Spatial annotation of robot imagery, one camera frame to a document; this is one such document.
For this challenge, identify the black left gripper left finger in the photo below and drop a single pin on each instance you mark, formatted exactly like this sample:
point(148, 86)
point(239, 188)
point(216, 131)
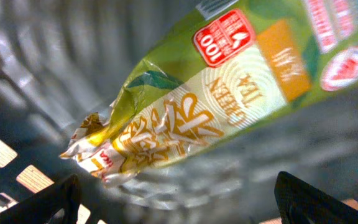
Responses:
point(42, 206)

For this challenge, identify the grey plastic mesh basket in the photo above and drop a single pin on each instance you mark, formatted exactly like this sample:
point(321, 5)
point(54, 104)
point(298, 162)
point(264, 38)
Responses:
point(62, 60)

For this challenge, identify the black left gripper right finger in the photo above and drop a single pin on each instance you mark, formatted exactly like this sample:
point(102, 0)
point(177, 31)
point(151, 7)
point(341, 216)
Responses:
point(301, 203)

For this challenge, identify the green snack bag in basket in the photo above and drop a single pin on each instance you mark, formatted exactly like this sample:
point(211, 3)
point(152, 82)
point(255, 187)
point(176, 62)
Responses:
point(225, 69)

